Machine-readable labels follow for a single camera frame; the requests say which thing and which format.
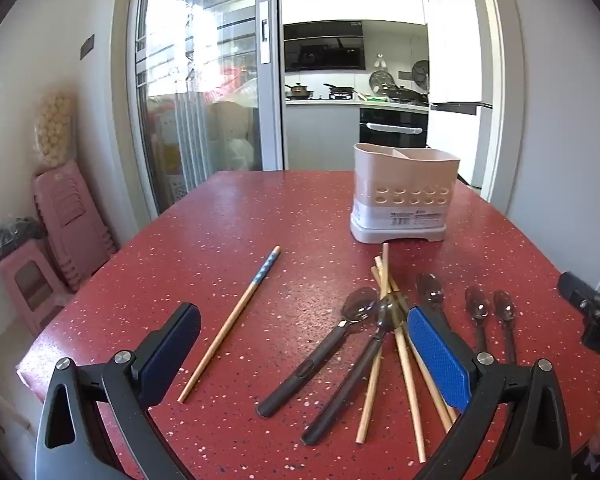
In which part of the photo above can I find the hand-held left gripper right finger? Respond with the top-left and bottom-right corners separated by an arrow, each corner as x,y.
407,305 -> 573,480

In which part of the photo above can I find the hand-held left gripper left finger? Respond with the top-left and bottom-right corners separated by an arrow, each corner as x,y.
35,302 -> 202,480

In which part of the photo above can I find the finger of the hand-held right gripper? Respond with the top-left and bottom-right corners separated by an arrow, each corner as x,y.
557,271 -> 600,312

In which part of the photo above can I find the orange patterned wooden chopstick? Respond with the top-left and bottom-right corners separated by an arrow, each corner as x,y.
374,256 -> 427,465

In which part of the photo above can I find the blue patterned wooden chopstick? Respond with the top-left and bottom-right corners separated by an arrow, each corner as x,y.
177,246 -> 282,404

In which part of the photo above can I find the small dark clear spoon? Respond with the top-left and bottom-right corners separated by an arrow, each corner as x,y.
415,272 -> 453,326
464,285 -> 492,356
492,289 -> 520,367

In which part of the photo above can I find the large dark-handled clear spoon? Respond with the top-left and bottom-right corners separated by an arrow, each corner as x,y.
256,287 -> 379,417
300,294 -> 411,446

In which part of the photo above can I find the pink white utensil holder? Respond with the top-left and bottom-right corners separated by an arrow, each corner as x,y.
349,142 -> 462,245

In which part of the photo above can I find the single pink plastic stool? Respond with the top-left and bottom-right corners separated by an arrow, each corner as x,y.
0,240 -> 73,336

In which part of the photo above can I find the stack of pink stools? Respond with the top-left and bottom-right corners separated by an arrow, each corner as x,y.
32,160 -> 118,291

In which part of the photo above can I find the black plastic bag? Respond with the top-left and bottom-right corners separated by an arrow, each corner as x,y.
0,215 -> 46,271

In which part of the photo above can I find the black built-in oven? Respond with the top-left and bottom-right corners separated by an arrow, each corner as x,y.
359,107 -> 429,150

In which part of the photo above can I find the bag of yellow balls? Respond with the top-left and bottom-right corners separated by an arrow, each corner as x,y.
34,89 -> 76,167

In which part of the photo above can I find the black frying pan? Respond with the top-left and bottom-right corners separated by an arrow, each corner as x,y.
380,84 -> 429,106

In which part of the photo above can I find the white refrigerator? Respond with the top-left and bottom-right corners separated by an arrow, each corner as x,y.
419,0 -> 496,188

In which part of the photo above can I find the sliding glass door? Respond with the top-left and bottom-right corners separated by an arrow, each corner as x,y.
115,0 -> 286,216

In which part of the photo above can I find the black range hood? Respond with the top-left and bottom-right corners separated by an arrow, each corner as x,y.
283,21 -> 367,72

